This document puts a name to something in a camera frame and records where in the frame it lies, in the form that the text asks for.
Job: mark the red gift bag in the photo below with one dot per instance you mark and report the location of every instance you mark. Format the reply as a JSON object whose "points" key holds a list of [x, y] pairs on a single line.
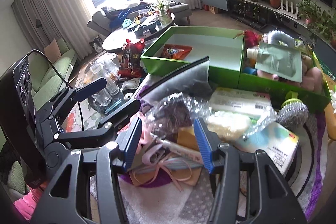
{"points": [[131, 56]]}

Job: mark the pale green refill pouch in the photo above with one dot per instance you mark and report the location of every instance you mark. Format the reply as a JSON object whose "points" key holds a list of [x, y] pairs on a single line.
{"points": [[284, 62]]}

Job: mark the glass mug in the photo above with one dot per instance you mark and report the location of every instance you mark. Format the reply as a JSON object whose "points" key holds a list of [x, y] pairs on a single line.
{"points": [[102, 97]]}

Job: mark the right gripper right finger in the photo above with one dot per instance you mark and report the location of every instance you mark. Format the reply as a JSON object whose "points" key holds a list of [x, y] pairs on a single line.
{"points": [[207, 144]]}

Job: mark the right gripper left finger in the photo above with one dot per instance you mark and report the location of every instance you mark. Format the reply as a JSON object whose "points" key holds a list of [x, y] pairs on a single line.
{"points": [[128, 141]]}

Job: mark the white lotion tube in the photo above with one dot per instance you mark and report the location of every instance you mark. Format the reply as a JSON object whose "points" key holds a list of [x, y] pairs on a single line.
{"points": [[253, 104]]}

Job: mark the green sofa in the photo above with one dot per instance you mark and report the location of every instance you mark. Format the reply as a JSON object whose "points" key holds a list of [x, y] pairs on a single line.
{"points": [[45, 82]]}

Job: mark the green box compartment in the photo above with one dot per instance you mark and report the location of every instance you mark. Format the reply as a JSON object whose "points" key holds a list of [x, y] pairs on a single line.
{"points": [[313, 90], [224, 47]]}

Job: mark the green box right compartment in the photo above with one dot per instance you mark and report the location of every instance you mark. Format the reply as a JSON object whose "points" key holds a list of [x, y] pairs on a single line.
{"points": [[313, 90]]}

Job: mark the tissue pack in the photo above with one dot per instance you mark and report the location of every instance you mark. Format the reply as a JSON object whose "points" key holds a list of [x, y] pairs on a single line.
{"points": [[279, 143]]}

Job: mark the red feather toy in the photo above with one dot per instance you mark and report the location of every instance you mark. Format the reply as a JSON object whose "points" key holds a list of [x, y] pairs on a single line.
{"points": [[251, 38]]}

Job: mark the white toothpaste tube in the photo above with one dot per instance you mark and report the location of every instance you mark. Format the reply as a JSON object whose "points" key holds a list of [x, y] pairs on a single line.
{"points": [[185, 152]]}

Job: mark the white sponge in plastic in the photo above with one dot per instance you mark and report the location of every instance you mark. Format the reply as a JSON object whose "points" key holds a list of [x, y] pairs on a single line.
{"points": [[227, 125]]}

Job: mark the black items zip bag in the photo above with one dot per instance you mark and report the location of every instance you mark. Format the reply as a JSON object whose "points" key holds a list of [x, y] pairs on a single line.
{"points": [[178, 98]]}

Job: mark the tv console cabinet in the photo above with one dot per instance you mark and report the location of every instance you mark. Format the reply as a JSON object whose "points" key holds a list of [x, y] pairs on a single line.
{"points": [[259, 14]]}

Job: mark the white router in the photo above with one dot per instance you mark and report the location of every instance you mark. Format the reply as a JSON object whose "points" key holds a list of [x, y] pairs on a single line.
{"points": [[289, 9]]}

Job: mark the orange snack bag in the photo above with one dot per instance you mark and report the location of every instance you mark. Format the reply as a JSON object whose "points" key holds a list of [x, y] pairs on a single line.
{"points": [[176, 52]]}

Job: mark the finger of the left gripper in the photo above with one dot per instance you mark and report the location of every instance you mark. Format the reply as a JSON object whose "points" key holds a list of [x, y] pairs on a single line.
{"points": [[94, 87]]}

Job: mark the yellow cardboard box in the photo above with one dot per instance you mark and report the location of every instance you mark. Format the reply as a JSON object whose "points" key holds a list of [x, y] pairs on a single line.
{"points": [[186, 138]]}

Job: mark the steel wool scrubber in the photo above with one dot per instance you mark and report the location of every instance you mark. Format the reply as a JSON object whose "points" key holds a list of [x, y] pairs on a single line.
{"points": [[293, 112]]}

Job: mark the green box left compartment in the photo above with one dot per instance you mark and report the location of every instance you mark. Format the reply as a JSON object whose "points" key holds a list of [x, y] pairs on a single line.
{"points": [[224, 47]]}

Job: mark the round coffee table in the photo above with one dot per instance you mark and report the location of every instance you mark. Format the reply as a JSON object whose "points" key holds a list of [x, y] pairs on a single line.
{"points": [[149, 30]]}

